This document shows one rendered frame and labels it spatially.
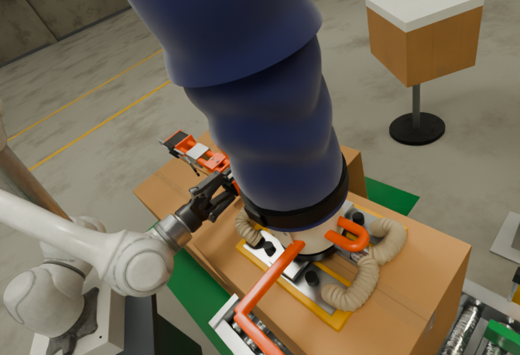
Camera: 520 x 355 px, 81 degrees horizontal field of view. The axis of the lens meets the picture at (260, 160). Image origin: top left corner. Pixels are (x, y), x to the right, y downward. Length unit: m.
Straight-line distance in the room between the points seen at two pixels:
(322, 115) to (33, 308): 1.05
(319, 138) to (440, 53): 1.67
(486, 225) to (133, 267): 1.93
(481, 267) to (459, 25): 1.29
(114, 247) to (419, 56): 1.82
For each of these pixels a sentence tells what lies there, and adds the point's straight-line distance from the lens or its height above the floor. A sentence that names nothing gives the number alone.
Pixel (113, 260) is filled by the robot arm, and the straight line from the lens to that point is 0.65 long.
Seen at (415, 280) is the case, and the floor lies 1.06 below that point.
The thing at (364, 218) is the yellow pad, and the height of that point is 1.08.
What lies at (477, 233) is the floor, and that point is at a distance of 2.14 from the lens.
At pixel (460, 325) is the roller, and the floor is 0.55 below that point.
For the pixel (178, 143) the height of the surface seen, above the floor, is 1.21.
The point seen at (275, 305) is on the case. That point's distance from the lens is 0.78.
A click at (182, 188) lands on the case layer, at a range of 2.05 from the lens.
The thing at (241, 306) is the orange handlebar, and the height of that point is 1.20.
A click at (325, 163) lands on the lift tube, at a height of 1.38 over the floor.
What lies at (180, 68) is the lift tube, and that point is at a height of 1.62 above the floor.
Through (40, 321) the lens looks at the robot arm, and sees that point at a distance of 1.28.
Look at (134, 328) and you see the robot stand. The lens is 1.37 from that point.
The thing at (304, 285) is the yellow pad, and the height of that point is 1.08.
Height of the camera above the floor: 1.75
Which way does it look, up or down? 39 degrees down
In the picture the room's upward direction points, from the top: 24 degrees counter-clockwise
